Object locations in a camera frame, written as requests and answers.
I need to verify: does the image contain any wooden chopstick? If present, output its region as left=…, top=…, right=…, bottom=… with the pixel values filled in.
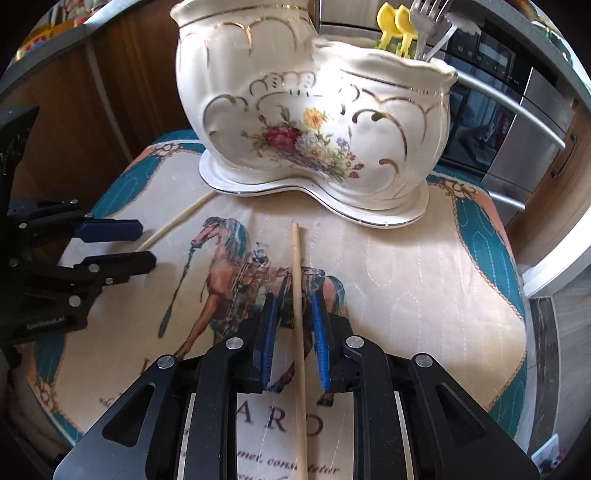
left=291, top=223, right=308, bottom=480
left=136, top=190, right=217, bottom=252

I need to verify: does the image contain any silver fork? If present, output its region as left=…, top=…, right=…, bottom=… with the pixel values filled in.
left=410, top=0, right=453, bottom=60

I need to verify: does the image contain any green plastic spoon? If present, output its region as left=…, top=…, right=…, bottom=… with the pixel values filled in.
left=377, top=2, right=401, bottom=50

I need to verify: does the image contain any grey kitchen countertop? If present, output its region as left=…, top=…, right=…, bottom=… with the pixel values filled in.
left=1, top=1, right=590, bottom=106

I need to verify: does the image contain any horse print table cloth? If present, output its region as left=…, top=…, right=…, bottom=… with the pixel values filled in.
left=27, top=132, right=526, bottom=479

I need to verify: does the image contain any wooden cabinet door right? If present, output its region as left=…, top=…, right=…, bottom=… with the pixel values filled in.
left=506, top=105, right=590, bottom=266

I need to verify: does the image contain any cream floral ceramic utensil holder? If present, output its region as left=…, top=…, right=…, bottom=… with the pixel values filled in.
left=170, top=1, right=458, bottom=229

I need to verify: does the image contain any stainless steel oven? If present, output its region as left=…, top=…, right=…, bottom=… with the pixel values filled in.
left=317, top=0, right=578, bottom=227

